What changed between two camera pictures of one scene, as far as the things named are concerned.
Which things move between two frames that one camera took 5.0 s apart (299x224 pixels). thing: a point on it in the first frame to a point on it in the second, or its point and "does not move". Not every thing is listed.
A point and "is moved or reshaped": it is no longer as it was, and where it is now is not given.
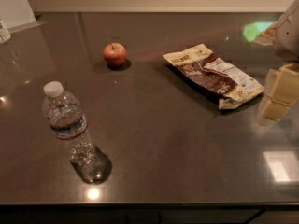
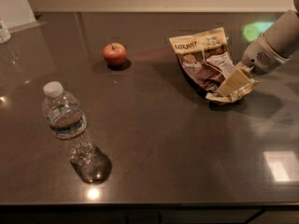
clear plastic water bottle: (67, 121) does not move
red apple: (114, 53) does not move
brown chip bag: (213, 76) is moved or reshaped
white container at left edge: (5, 34) does not move
